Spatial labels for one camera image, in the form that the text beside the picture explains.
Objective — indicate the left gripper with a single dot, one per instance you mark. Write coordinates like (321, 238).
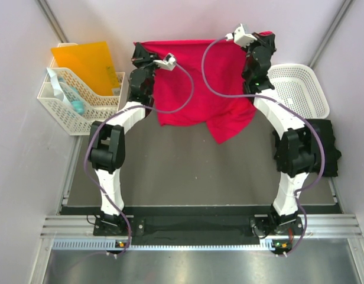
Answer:
(139, 55)

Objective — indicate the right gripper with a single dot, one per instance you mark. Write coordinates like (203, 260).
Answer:
(267, 41)

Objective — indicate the red t shirt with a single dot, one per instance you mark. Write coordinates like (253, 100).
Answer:
(205, 87)

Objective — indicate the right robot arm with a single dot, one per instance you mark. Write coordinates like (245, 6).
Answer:
(285, 206)

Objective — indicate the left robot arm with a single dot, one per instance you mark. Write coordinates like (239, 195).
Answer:
(107, 154)

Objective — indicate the white plastic basket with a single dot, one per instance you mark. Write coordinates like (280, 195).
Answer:
(299, 88)

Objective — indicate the orange plastic folder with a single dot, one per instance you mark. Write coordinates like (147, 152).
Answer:
(92, 63)

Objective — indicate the teal object in organizer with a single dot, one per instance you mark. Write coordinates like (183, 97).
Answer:
(76, 104)

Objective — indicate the white file organizer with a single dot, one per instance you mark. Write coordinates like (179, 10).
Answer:
(96, 107)

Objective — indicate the black folded t shirt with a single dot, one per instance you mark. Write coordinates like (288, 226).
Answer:
(329, 148)

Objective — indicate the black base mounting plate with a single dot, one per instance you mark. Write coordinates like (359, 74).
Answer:
(165, 226)

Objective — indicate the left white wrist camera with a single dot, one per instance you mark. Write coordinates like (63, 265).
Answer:
(169, 62)

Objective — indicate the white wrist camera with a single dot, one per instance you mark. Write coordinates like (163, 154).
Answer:
(240, 37)
(169, 62)

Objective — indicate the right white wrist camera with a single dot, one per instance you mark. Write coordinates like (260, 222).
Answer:
(240, 37)

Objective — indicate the grey slotted cable duct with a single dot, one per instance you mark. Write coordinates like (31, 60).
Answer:
(116, 245)

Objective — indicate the aluminium frame rail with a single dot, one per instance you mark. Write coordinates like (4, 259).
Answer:
(82, 227)

